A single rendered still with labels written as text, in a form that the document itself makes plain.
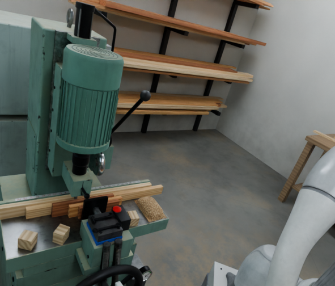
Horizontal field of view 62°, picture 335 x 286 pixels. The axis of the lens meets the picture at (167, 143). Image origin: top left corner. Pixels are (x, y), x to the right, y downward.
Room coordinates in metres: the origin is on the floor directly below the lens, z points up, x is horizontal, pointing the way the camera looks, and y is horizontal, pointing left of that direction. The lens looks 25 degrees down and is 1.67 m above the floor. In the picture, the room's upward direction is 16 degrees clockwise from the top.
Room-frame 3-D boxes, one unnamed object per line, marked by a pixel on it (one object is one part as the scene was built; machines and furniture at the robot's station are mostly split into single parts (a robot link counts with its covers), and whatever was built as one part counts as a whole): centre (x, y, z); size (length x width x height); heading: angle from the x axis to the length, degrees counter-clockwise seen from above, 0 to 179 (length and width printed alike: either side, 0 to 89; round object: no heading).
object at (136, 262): (0.89, -0.01, 0.58); 0.12 x 0.08 x 0.08; 40
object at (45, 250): (0.78, 0.17, 0.87); 0.61 x 0.30 x 0.06; 130
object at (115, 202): (0.84, 0.19, 0.93); 0.16 x 0.02 x 0.05; 130
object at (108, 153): (1.08, 0.28, 1.02); 0.09 x 0.07 x 0.12; 130
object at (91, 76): (0.83, 0.28, 1.35); 0.18 x 0.18 x 0.31
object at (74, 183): (0.85, 0.29, 1.03); 0.14 x 0.07 x 0.09; 40
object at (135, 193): (0.91, 0.19, 0.92); 0.58 x 0.02 x 0.04; 130
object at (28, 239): (0.62, 0.34, 0.92); 0.04 x 0.04 x 0.04; 2
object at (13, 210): (0.88, 0.25, 0.92); 0.60 x 0.02 x 0.05; 130
